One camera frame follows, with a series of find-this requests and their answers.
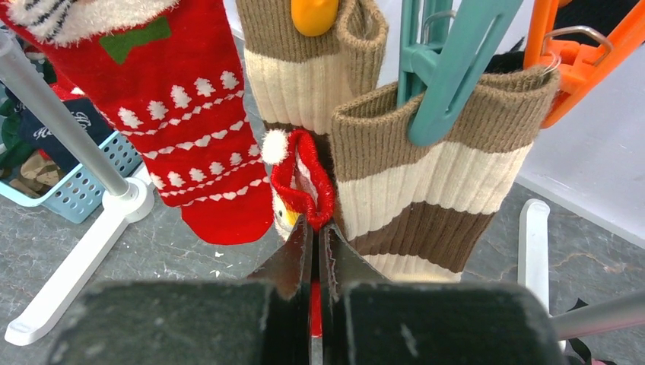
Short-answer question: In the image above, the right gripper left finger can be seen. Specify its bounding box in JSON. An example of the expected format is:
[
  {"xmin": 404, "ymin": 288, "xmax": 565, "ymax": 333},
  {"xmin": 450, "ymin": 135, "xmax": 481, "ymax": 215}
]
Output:
[{"xmin": 48, "ymin": 218, "xmax": 313, "ymax": 364}]

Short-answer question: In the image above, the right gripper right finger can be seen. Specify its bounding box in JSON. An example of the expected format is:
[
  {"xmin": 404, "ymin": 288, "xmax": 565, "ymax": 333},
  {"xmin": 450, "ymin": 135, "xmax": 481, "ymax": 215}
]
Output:
[{"xmin": 318, "ymin": 224, "xmax": 565, "ymax": 364}]

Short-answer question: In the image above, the teal clothespin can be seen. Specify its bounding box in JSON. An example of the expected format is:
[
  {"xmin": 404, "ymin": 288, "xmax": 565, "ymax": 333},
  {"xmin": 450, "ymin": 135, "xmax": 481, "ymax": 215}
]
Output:
[{"xmin": 397, "ymin": 0, "xmax": 522, "ymax": 147}]

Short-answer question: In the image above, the pink camouflage bag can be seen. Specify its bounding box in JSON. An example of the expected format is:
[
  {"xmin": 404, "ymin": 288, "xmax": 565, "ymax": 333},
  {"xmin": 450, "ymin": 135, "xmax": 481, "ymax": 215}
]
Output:
[{"xmin": 552, "ymin": 299, "xmax": 629, "ymax": 364}]

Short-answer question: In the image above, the silver white drying rack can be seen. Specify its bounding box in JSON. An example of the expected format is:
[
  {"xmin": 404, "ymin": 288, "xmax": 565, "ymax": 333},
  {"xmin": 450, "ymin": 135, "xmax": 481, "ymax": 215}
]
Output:
[{"xmin": 0, "ymin": 30, "xmax": 645, "ymax": 348}]

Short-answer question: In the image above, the light blue plastic basket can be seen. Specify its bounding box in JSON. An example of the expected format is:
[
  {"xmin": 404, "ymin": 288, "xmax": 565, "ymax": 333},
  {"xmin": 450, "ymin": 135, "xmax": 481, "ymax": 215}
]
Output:
[{"xmin": 1, "ymin": 132, "xmax": 142, "ymax": 224}]

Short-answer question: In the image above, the navy blue sock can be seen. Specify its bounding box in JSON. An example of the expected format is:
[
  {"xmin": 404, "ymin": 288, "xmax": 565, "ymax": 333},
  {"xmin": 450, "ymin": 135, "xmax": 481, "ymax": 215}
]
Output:
[{"xmin": 17, "ymin": 98, "xmax": 114, "ymax": 175}]

